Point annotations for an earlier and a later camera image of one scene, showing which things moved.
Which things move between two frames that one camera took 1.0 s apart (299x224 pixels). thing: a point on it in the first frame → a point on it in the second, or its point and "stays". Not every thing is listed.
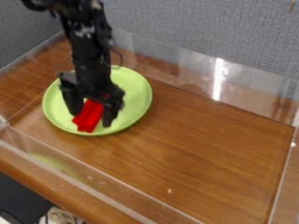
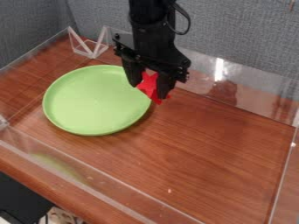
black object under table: (24, 206) stays
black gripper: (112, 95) → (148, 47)
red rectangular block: (89, 115) → (149, 86)
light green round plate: (137, 93) stays
